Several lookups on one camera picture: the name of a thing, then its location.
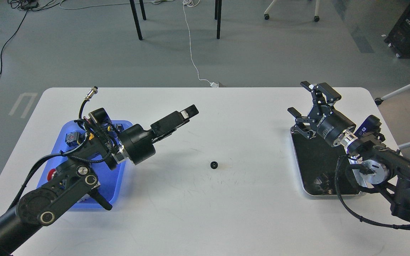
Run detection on silver metal tray black mat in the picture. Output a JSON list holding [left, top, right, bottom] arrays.
[[290, 125, 366, 197]]

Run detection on black table leg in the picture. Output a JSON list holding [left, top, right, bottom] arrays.
[[130, 0, 147, 41], [214, 0, 222, 39]]

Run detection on blue plastic tray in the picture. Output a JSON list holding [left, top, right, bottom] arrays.
[[36, 121, 126, 211]]

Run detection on small black gear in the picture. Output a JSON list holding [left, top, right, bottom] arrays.
[[210, 161, 219, 170]]

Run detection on blue black switch part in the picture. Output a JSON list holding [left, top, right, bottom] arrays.
[[65, 132, 83, 147]]

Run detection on red button part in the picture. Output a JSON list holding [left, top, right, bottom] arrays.
[[47, 169, 57, 181]]

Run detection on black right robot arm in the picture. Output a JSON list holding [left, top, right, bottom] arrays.
[[288, 81, 410, 230]]

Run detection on white floor cable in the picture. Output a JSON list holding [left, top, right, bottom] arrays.
[[183, 0, 219, 87]]

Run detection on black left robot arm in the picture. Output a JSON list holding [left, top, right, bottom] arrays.
[[0, 86, 199, 256]]

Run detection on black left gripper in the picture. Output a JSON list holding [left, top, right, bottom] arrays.
[[119, 105, 199, 165]]

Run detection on white office chair base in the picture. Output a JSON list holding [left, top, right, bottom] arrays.
[[263, 0, 322, 22]]

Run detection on black table leg left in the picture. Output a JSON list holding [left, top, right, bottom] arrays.
[[130, 0, 147, 41]]

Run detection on black table leg right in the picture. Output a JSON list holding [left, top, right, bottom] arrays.
[[214, 0, 222, 39]]

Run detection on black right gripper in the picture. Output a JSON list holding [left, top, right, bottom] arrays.
[[287, 81, 356, 147]]

